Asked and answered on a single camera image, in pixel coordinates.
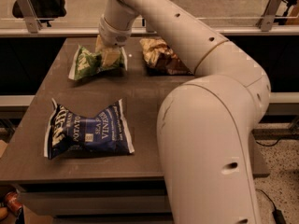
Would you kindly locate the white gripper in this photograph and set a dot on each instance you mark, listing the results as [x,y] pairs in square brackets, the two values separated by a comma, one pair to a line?
[114,36]

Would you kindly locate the green jalapeno chip bag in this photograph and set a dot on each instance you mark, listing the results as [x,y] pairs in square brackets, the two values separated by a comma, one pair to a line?
[88,64]

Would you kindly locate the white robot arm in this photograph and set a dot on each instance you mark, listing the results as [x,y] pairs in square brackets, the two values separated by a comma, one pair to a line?
[204,125]

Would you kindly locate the brown sea salt chip bag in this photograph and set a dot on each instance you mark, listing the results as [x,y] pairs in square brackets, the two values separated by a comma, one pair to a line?
[161,58]

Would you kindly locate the blue salt vinegar chip bag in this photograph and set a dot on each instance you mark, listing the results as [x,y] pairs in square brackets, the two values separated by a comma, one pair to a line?
[107,132]

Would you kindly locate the black office chair left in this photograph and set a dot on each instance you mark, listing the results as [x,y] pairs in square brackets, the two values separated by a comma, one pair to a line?
[48,10]

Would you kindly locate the glass barrier panel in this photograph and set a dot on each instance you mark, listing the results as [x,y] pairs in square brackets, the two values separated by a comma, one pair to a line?
[215,13]

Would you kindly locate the red can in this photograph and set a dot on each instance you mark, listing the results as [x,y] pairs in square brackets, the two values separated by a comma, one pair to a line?
[12,203]

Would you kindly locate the middle metal glass bracket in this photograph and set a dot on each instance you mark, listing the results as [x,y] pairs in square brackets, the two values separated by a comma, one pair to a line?
[147,26]

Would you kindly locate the metal glass bracket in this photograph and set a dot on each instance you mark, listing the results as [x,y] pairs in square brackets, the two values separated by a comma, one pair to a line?
[33,25]
[266,21]
[147,26]

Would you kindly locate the left metal glass bracket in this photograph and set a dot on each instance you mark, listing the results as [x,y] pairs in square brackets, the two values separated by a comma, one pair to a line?
[33,25]

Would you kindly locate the right metal glass bracket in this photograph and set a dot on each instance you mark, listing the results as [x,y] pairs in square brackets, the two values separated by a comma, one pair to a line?
[266,21]

